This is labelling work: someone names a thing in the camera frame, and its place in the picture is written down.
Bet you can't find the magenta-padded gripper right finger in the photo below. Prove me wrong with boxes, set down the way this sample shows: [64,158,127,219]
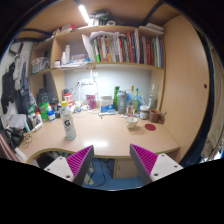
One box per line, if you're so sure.
[129,143,184,187]

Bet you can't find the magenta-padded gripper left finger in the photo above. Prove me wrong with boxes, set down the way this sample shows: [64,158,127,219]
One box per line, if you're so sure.
[43,144,95,187]

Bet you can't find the clear yellow-capped drink bottle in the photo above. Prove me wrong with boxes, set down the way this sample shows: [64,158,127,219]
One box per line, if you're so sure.
[60,100,78,141]

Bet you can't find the cream ceramic mug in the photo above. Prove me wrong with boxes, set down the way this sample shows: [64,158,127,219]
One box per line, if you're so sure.
[125,116,139,130]

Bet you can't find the brown mug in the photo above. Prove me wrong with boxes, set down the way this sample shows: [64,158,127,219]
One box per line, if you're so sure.
[148,109,165,124]

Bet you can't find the white jar with blue lid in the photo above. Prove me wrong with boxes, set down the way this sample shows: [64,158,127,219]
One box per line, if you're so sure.
[46,105,56,122]

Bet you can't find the light blue hair brush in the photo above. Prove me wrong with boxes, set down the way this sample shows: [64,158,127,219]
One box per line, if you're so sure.
[98,110,118,117]

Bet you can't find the maroon box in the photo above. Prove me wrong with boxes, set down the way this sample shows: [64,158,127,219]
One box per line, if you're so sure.
[85,94,97,110]

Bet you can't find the green package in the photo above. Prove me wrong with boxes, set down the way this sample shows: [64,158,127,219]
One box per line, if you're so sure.
[38,101,50,123]

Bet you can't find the green-capped clear bottle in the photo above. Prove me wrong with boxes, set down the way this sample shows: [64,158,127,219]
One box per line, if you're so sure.
[133,88,140,114]

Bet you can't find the tall clear glass bottle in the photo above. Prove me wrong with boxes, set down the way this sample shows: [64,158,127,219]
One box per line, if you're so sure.
[148,83,159,110]

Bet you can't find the blue and white box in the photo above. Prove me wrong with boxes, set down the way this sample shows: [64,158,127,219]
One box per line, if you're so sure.
[99,95,114,113]

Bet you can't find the red and white canister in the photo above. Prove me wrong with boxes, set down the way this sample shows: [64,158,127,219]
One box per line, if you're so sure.
[63,92,74,108]

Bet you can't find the grey shaker bottle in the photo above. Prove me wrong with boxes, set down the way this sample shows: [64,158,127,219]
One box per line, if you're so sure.
[116,90,128,115]

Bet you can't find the clear bottle with cork cap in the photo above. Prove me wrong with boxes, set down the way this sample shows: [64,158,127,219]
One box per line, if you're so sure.
[127,85,135,114]

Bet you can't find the tall green bottle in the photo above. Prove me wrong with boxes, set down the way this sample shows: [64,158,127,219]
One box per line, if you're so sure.
[112,85,120,111]

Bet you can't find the black container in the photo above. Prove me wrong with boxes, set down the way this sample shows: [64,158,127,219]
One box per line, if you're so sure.
[35,88,50,105]

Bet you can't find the hanging dark clothes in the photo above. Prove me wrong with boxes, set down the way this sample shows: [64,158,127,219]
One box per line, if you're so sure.
[0,49,36,116]

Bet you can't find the white tube ceiling light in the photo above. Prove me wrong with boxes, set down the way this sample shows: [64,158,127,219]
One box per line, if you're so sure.
[77,3,91,25]

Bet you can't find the black coiled cable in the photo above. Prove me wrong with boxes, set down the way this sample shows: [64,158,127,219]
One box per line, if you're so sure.
[20,133,34,149]

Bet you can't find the white wall power strip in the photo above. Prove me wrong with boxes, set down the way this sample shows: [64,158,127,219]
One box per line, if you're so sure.
[77,78,96,86]

